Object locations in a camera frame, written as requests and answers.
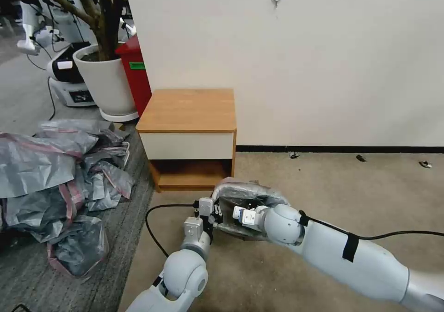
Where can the large crumpled grey garbage bag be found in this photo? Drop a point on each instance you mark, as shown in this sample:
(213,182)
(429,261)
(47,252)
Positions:
(31,163)

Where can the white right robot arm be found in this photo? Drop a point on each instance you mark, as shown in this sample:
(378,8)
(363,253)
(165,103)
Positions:
(350,256)

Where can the small dark and white floor scrap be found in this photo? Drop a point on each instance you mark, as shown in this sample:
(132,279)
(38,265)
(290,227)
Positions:
(426,164)

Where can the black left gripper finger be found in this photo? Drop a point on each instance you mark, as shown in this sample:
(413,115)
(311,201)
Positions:
(218,209)
(216,222)

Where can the translucent grey garbage bag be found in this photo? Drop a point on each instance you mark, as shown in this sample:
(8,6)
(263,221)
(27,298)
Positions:
(256,190)

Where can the small grey trash can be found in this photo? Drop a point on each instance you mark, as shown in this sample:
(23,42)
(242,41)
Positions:
(229,230)

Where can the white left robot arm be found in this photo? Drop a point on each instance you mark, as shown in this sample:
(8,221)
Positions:
(184,274)

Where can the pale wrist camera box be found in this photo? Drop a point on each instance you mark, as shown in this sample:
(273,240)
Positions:
(206,206)

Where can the black baseboard strip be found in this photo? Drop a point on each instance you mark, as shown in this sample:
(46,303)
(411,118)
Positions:
(340,148)

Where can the red box with green label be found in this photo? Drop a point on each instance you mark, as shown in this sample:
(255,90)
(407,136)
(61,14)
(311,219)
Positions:
(137,83)

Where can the white background robot torso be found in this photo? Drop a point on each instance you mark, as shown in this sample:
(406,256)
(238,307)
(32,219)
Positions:
(69,20)

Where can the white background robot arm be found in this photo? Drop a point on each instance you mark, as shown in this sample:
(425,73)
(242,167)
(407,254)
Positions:
(29,24)

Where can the brown tree trunk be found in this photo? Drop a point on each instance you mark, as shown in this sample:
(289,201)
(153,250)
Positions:
(104,17)

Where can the white plant pot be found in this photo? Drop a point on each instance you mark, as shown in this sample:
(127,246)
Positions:
(104,79)

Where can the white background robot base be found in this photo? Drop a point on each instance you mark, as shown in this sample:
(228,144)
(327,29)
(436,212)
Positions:
(66,79)

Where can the wooden nightstand with white drawer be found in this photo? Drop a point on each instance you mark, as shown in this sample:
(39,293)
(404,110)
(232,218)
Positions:
(189,112)

